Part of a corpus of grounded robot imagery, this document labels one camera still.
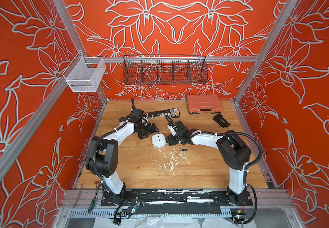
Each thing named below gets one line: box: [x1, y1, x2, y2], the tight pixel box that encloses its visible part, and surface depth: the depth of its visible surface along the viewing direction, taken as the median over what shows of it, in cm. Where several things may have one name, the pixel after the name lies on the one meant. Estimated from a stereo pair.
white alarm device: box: [151, 133, 167, 149], surface depth 94 cm
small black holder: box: [212, 114, 232, 129], surface depth 106 cm
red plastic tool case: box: [186, 94, 223, 114], surface depth 113 cm
